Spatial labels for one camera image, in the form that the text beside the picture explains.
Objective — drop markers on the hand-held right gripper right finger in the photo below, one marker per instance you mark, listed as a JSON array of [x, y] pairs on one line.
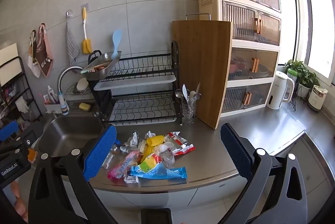
[[236, 154]]

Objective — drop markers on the pink plastic wrapper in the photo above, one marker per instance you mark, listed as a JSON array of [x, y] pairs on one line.
[[123, 165]]

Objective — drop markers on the window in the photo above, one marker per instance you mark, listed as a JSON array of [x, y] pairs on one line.
[[314, 17]]

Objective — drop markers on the small white carton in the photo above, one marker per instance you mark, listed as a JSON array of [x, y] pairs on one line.
[[130, 179]]

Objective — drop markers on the red white snack packet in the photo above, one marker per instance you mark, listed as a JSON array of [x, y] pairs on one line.
[[184, 150], [175, 137]]

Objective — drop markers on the yellow foam net sleeve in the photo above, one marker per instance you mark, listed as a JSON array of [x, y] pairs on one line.
[[154, 141]]

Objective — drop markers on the black rack caddy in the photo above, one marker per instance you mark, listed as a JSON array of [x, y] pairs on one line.
[[100, 102]]

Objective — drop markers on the steel sink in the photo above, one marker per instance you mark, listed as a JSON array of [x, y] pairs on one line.
[[70, 135]]

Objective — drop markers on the clear plastic bottle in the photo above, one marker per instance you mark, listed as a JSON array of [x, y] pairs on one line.
[[110, 157]]

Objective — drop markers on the yellow sponge brush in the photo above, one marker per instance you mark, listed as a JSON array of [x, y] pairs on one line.
[[87, 46]]

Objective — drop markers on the blue plastic wrapper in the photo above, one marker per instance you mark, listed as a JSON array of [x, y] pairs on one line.
[[159, 173]]

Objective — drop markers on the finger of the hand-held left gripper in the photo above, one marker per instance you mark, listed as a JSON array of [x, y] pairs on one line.
[[7, 131]]

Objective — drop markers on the white toiletry caddy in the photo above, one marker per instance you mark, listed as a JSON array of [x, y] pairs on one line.
[[53, 108]]

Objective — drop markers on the person's left hand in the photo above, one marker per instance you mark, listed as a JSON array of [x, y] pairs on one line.
[[18, 203]]

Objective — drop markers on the cream storage cabinet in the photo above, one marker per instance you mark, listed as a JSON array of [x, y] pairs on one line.
[[251, 38]]

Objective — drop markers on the white drip tray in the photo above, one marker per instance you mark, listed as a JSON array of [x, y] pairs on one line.
[[146, 119], [136, 82]]

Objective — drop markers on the bunch of metal spoons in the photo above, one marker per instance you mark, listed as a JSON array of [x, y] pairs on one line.
[[188, 95]]

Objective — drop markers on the wooden cutting board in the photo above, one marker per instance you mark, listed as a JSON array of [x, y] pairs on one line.
[[201, 69]]

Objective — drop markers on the clear wall hook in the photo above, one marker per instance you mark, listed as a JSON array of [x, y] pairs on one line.
[[68, 14]]

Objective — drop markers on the potted green plant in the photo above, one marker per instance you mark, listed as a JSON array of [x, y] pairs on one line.
[[305, 77]]

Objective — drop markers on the black shelf rack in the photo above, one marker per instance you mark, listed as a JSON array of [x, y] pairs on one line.
[[23, 88]]

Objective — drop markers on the white glove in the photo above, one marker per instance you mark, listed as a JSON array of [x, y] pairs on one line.
[[22, 105]]

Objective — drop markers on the yellow green snack packet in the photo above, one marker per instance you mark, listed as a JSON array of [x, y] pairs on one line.
[[149, 164]]

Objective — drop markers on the crumpled white paper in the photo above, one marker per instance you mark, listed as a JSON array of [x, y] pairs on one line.
[[150, 134]]

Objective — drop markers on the clear plastic wrap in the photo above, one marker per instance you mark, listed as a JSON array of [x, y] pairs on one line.
[[166, 156]]

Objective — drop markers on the white electric kettle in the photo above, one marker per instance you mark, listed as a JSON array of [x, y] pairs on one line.
[[278, 90]]

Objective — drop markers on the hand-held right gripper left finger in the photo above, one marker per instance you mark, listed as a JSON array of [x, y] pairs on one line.
[[100, 154]]

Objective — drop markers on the grey hanging towel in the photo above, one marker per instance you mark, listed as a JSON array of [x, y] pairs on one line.
[[72, 48]]

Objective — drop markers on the steel faucet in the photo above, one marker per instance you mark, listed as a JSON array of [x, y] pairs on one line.
[[65, 72]]

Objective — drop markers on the white canister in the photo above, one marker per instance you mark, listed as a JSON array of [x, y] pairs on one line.
[[317, 98]]

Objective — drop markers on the wooden chopsticks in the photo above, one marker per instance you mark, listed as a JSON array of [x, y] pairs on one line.
[[94, 68]]

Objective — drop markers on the small orange object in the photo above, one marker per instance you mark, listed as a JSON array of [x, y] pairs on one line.
[[31, 156]]

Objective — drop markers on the brown pink hanging cloth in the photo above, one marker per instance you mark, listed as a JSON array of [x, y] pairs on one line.
[[44, 56]]

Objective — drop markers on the silver white snack packet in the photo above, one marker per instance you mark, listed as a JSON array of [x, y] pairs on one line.
[[131, 141]]

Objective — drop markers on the yellow sponge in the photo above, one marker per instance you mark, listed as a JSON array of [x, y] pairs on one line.
[[85, 106]]

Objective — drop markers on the blue rice paddle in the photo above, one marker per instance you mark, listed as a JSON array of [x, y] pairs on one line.
[[117, 40]]

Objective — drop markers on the perforated steel tray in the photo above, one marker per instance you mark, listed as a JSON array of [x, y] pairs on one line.
[[100, 67]]

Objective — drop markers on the green lidded jar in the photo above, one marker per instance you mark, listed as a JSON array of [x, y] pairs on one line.
[[292, 74]]

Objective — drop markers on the white brown hanging cloth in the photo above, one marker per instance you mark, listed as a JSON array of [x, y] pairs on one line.
[[32, 61]]

